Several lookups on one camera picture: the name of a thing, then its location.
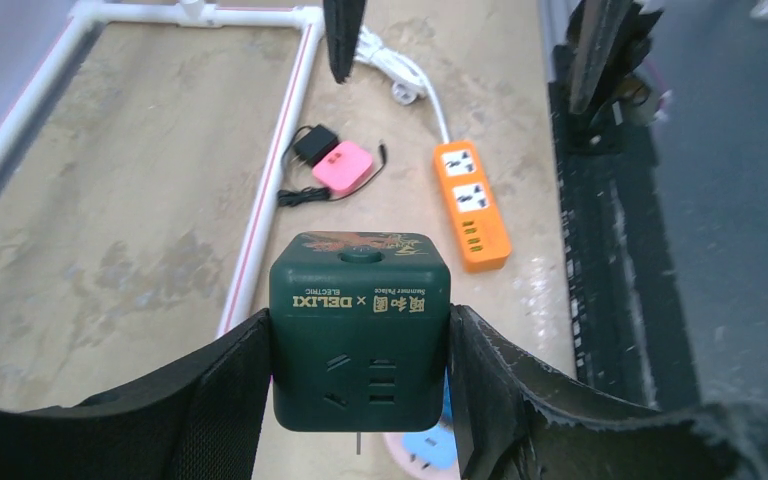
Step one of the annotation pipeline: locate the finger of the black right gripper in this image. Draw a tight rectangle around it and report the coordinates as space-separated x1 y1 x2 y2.
322 0 366 84

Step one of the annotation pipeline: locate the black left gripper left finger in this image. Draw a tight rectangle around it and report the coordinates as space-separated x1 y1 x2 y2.
0 310 271 479

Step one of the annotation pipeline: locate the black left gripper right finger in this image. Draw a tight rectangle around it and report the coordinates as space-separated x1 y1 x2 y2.
448 305 768 479

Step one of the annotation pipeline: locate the blue cube socket adapter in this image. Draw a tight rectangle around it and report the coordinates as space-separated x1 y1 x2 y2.
440 374 453 424

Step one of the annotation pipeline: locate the light blue USB charger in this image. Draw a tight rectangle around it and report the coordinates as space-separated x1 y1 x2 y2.
402 425 457 470

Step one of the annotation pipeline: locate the pink round socket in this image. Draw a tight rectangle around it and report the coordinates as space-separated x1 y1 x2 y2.
383 432 460 480

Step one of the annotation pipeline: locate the black power adapter with cord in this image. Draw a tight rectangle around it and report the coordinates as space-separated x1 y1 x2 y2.
276 124 389 208

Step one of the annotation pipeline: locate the dark green cube plug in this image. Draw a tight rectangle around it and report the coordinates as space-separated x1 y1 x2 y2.
269 231 451 432

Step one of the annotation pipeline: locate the pink small charger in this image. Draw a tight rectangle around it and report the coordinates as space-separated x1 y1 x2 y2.
312 141 374 197

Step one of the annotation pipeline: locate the orange power strip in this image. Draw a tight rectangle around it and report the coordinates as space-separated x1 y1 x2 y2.
432 140 512 273

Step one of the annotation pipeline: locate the white power strip cord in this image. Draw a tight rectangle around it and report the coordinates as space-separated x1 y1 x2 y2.
354 26 453 146

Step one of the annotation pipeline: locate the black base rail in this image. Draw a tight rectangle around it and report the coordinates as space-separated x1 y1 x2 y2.
539 1 701 410

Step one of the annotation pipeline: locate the white PVC pipe frame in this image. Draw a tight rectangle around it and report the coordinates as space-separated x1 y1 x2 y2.
0 7 320 348

